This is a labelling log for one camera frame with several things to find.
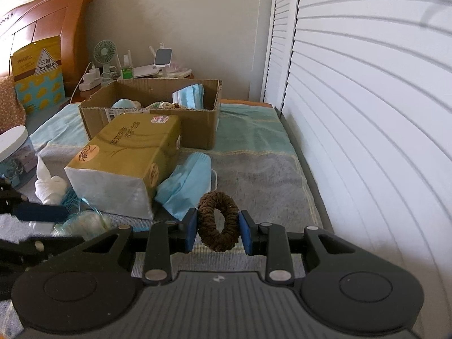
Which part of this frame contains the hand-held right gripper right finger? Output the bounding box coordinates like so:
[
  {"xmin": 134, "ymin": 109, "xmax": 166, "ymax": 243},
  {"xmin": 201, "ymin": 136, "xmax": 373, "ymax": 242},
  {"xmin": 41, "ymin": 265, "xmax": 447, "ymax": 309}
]
[{"xmin": 238, "ymin": 210, "xmax": 357, "ymax": 285}]

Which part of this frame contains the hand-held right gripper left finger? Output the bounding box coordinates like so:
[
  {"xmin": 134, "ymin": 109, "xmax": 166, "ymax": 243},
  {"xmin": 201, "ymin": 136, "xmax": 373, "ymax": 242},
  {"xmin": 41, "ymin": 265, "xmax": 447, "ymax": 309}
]
[{"xmin": 83, "ymin": 208, "xmax": 198, "ymax": 286}]

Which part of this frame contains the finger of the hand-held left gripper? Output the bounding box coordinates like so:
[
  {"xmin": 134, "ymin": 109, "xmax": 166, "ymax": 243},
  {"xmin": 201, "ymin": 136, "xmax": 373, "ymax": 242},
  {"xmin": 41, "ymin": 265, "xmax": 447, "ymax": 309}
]
[
  {"xmin": 0, "ymin": 178, "xmax": 70, "ymax": 222},
  {"xmin": 0, "ymin": 235, "xmax": 86, "ymax": 266}
]

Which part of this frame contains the brown hair scrunchie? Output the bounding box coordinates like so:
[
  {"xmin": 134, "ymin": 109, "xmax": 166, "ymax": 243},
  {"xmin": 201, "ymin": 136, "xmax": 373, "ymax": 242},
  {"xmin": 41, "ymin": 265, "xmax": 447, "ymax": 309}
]
[{"xmin": 197, "ymin": 191, "xmax": 240, "ymax": 253}]

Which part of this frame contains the cardboard box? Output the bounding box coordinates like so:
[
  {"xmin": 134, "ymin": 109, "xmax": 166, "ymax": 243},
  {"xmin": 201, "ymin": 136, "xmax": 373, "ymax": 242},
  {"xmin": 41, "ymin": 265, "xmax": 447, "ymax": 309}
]
[{"xmin": 78, "ymin": 78, "xmax": 223, "ymax": 151}]

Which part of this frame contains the cream patterned cloth pouch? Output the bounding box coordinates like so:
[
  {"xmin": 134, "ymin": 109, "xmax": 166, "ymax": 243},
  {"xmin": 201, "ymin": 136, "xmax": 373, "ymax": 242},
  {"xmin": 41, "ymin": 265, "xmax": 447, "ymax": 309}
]
[{"xmin": 143, "ymin": 101, "xmax": 181, "ymax": 111}]

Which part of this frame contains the white cloth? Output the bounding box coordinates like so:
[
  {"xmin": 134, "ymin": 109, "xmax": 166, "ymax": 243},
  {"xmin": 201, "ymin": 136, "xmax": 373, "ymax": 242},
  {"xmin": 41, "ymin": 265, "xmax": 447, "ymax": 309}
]
[{"xmin": 34, "ymin": 155, "xmax": 69, "ymax": 206}]

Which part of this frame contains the clear teal plastic bag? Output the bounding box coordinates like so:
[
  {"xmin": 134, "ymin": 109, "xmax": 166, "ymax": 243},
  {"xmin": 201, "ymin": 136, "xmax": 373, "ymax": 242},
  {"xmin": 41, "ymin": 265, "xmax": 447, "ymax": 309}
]
[{"xmin": 51, "ymin": 187, "xmax": 112, "ymax": 238}]

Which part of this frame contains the blue face mask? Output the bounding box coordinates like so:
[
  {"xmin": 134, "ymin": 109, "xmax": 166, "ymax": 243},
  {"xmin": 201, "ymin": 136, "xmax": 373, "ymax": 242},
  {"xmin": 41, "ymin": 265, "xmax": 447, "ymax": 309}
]
[{"xmin": 155, "ymin": 153, "xmax": 218, "ymax": 221}]

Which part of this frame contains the clear jar with white lid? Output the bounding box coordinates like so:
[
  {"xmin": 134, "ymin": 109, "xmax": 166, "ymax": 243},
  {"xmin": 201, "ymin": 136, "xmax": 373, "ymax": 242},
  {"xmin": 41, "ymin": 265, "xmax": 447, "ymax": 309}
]
[{"xmin": 0, "ymin": 126, "xmax": 38, "ymax": 189}]

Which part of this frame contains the yellow tissue pack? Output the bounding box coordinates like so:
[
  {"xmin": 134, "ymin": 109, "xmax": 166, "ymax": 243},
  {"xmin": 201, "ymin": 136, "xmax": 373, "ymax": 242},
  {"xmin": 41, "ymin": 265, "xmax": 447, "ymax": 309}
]
[{"xmin": 64, "ymin": 113, "xmax": 183, "ymax": 220}]

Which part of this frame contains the brown floral cloth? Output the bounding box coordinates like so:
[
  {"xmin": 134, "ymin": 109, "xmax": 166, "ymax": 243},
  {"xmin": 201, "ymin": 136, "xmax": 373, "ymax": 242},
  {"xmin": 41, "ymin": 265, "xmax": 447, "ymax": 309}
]
[{"xmin": 0, "ymin": 75, "xmax": 27, "ymax": 135}]

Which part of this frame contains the yellow snack bag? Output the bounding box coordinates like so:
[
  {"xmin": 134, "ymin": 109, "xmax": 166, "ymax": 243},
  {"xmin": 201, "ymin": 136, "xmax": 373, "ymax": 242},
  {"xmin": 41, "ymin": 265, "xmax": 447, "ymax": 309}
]
[{"xmin": 10, "ymin": 36, "xmax": 66, "ymax": 116}]

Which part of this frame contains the stack of blue face masks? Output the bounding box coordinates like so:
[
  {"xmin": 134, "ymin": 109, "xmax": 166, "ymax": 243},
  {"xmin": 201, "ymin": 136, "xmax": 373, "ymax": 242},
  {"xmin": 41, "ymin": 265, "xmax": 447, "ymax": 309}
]
[{"xmin": 172, "ymin": 84, "xmax": 206, "ymax": 110}]

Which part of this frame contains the light blue rounded cloth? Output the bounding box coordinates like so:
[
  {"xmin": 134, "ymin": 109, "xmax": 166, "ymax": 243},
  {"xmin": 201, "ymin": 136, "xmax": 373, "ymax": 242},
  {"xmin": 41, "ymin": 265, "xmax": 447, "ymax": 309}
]
[{"xmin": 112, "ymin": 98, "xmax": 141, "ymax": 110}]

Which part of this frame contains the white power strip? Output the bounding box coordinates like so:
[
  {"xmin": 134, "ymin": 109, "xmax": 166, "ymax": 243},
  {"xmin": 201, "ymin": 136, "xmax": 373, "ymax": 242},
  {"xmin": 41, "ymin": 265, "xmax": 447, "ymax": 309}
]
[{"xmin": 78, "ymin": 64, "xmax": 103, "ymax": 93}]

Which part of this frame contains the white router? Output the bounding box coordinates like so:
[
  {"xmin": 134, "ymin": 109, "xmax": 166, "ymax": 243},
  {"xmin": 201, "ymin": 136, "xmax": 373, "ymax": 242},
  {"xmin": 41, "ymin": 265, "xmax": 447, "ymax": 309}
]
[{"xmin": 122, "ymin": 46, "xmax": 167, "ymax": 79}]

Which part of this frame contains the wide white louvered door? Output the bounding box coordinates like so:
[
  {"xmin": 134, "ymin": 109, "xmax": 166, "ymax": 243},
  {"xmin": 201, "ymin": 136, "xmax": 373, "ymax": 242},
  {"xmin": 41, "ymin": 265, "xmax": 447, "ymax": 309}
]
[{"xmin": 279, "ymin": 0, "xmax": 452, "ymax": 327}]

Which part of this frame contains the green desk fan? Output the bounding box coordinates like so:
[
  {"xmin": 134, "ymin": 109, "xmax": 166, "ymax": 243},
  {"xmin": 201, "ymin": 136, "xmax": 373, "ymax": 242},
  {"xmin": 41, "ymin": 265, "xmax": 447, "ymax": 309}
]
[{"xmin": 93, "ymin": 40, "xmax": 118, "ymax": 79}]

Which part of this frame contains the narrow white louvered door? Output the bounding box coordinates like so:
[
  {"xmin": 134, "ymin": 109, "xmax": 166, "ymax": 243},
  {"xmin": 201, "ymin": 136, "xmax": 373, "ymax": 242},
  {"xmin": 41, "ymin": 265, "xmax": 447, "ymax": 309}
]
[{"xmin": 260, "ymin": 0, "xmax": 301, "ymax": 114}]

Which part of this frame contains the wooden headboard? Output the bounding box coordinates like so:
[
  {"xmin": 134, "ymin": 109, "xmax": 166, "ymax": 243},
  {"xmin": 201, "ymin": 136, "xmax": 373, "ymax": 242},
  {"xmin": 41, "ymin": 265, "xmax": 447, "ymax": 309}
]
[{"xmin": 0, "ymin": 0, "xmax": 97, "ymax": 94}]

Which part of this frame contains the white charger cable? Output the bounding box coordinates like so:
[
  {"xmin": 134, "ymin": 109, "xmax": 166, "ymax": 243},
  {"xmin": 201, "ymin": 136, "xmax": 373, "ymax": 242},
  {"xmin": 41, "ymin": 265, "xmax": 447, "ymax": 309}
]
[{"xmin": 70, "ymin": 62, "xmax": 94, "ymax": 104}]

